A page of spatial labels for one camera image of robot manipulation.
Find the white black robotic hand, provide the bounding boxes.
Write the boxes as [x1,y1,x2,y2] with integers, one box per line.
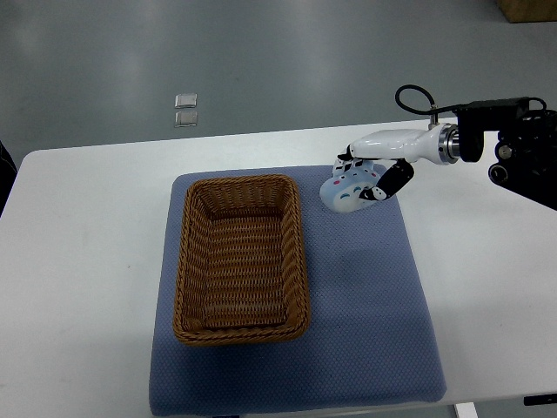
[333,125,460,202]

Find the blue plush toy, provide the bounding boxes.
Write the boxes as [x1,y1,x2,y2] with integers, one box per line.
[319,158,380,213]

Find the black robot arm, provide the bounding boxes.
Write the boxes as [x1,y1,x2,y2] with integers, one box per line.
[446,97,556,209]

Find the brown wicker basket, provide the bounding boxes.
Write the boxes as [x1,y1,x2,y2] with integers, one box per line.
[172,174,311,347]

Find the cardboard box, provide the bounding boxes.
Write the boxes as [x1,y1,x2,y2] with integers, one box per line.
[496,0,556,24]

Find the blue fabric mat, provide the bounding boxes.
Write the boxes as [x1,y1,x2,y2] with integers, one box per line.
[149,165,446,416]

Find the upper silver floor plate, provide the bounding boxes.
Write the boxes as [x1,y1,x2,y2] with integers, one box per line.
[174,93,198,109]

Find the white table leg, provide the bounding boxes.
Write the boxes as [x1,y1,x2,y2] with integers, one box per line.
[453,402,479,418]

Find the dark object at left edge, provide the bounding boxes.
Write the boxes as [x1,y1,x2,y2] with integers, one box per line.
[0,143,17,214]

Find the black cable loop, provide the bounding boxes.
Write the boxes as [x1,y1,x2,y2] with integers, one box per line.
[394,84,458,127]

